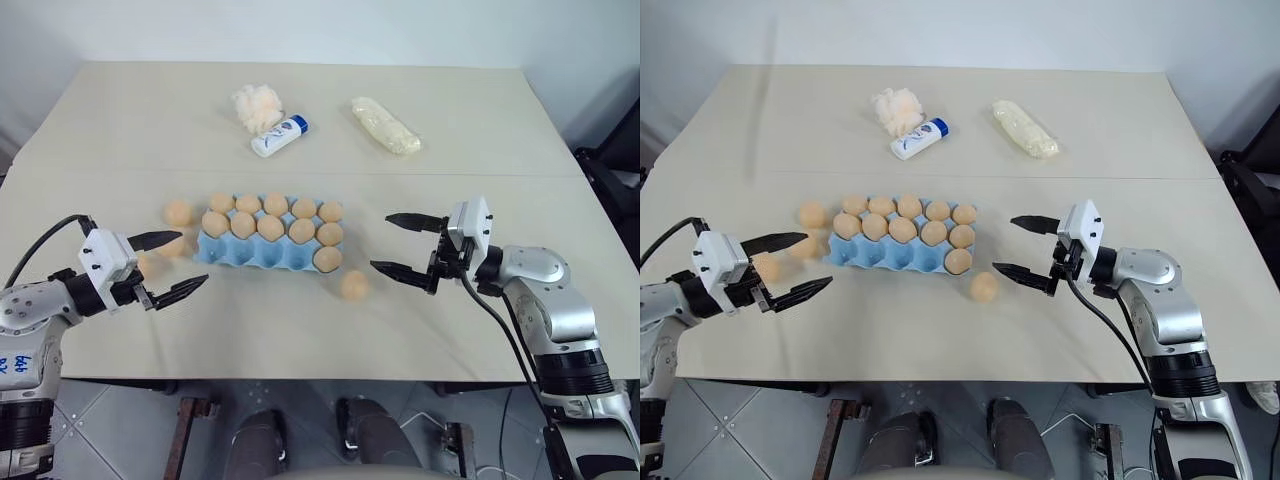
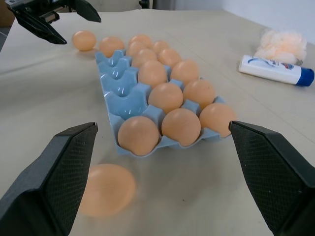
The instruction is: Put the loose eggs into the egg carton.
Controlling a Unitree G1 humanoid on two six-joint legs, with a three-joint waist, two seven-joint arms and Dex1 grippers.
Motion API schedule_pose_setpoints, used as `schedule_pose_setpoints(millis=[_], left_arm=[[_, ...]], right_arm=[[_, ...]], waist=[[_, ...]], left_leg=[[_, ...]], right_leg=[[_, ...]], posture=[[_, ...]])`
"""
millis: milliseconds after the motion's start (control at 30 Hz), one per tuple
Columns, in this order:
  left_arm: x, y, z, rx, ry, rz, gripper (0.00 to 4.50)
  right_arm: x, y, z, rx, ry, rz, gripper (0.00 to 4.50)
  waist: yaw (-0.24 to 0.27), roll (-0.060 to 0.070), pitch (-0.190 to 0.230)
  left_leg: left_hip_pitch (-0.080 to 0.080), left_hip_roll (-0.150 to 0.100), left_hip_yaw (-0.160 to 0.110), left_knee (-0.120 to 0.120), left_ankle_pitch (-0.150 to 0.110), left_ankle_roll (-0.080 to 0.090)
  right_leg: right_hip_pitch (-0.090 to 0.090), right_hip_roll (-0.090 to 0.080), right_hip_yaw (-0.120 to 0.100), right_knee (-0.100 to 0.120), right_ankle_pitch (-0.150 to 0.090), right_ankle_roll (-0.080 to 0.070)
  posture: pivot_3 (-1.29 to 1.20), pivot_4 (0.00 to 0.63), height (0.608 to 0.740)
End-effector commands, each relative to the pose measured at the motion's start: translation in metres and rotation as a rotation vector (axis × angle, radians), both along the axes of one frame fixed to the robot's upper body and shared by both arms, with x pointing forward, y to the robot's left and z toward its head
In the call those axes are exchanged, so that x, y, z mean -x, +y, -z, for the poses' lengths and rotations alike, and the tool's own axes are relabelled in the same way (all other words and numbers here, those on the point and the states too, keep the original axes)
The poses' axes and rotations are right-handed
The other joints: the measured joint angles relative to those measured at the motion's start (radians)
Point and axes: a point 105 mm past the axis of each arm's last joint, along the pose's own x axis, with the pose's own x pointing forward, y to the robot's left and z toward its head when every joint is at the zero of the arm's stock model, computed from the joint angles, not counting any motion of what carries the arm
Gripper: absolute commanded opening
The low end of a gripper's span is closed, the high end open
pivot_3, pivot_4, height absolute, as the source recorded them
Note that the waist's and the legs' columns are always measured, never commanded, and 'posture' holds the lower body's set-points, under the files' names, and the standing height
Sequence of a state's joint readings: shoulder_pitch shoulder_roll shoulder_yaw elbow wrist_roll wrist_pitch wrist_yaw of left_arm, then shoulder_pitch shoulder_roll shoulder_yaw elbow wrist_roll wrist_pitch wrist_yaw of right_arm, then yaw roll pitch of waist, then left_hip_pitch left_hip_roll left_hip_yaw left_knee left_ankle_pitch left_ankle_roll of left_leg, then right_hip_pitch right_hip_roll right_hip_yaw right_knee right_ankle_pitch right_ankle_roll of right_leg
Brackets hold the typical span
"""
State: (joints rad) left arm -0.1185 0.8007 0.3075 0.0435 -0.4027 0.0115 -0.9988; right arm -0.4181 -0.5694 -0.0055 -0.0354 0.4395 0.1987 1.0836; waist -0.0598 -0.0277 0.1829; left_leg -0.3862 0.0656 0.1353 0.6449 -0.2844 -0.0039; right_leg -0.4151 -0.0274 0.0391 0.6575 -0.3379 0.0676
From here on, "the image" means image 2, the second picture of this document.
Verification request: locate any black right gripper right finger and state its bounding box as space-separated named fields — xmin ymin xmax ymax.
xmin=228 ymin=120 xmax=315 ymax=236

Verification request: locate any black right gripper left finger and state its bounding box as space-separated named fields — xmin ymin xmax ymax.
xmin=0 ymin=121 xmax=98 ymax=236

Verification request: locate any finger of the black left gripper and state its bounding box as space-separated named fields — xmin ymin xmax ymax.
xmin=70 ymin=0 xmax=102 ymax=24
xmin=6 ymin=0 xmax=67 ymax=45

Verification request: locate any blue egg tray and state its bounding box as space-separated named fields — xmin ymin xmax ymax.
xmin=94 ymin=49 xmax=228 ymax=157

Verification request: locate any brown egg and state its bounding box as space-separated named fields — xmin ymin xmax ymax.
xmin=152 ymin=40 xmax=170 ymax=54
xmin=183 ymin=79 xmax=216 ymax=110
xmin=71 ymin=30 xmax=97 ymax=52
xmin=98 ymin=36 xmax=125 ymax=59
xmin=148 ymin=82 xmax=184 ymax=114
xmin=117 ymin=116 xmax=160 ymax=156
xmin=199 ymin=102 xmax=238 ymax=138
xmin=79 ymin=163 xmax=137 ymax=217
xmin=161 ymin=108 xmax=202 ymax=146
xmin=131 ymin=48 xmax=158 ymax=68
xmin=128 ymin=34 xmax=154 ymax=47
xmin=157 ymin=48 xmax=183 ymax=67
xmin=170 ymin=59 xmax=200 ymax=86
xmin=126 ymin=40 xmax=147 ymax=57
xmin=137 ymin=60 xmax=168 ymax=89

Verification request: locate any brown cardboard box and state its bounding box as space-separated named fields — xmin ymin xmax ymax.
xmin=0 ymin=6 xmax=15 ymax=27

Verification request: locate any white shampoo bottle blue cap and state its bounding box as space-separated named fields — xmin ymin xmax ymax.
xmin=238 ymin=55 xmax=315 ymax=87

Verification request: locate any peach bath puff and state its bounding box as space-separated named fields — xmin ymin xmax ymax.
xmin=254 ymin=28 xmax=308 ymax=66

